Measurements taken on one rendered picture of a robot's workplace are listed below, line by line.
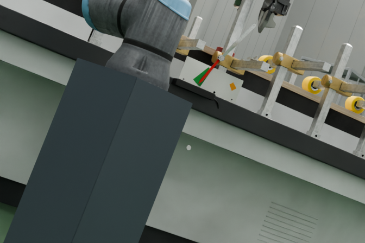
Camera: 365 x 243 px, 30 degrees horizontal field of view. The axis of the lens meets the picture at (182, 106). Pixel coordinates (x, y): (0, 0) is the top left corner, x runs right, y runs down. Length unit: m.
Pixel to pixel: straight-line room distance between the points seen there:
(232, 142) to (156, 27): 1.00
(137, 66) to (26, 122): 0.97
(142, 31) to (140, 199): 0.46
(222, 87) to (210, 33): 6.97
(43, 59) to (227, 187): 1.01
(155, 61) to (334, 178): 1.36
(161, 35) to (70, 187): 0.48
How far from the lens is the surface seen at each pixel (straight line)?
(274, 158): 2.85
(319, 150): 2.91
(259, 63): 2.49
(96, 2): 2.03
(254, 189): 3.07
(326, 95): 2.93
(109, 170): 1.79
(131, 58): 1.86
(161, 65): 1.88
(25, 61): 2.52
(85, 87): 1.88
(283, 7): 2.71
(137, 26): 1.89
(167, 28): 1.88
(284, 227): 3.17
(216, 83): 2.69
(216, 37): 9.77
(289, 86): 3.07
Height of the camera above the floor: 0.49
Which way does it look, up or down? 3 degrees up
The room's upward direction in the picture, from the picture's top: 21 degrees clockwise
